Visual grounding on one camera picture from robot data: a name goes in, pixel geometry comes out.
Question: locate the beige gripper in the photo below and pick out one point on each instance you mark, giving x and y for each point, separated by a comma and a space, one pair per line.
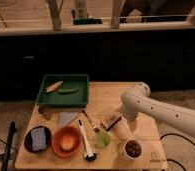
132, 124

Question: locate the wooden block eraser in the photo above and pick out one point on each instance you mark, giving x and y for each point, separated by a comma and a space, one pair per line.
110, 121

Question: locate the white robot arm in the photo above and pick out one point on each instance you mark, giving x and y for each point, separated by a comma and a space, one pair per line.
136, 100

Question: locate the white cup with dark contents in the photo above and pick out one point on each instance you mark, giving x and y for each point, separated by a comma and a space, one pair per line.
130, 149

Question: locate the green plastic cup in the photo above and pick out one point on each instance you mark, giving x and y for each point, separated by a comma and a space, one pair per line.
102, 139

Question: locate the metal spoon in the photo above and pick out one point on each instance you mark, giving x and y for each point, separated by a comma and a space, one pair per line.
94, 126

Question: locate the yellow orange fruit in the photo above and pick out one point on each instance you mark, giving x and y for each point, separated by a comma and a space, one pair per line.
67, 143

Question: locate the orange bowl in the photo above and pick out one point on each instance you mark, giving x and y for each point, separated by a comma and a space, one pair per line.
57, 138

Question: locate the grey cloth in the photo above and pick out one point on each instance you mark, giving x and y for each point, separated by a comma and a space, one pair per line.
64, 118

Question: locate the green pea pod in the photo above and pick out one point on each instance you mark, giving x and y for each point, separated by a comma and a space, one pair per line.
65, 91

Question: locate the green plastic tray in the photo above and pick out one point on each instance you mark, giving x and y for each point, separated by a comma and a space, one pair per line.
72, 93

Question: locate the brown potato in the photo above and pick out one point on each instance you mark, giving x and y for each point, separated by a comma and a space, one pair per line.
45, 112

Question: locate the blue grey sponge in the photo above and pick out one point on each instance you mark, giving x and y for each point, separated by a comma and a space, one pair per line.
38, 139

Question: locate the dark brown bowl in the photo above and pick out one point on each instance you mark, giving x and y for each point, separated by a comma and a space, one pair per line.
28, 139

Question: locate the green base stand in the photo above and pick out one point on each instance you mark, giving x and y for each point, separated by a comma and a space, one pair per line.
87, 21

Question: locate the black pole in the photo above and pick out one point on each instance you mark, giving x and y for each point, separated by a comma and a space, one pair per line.
6, 156

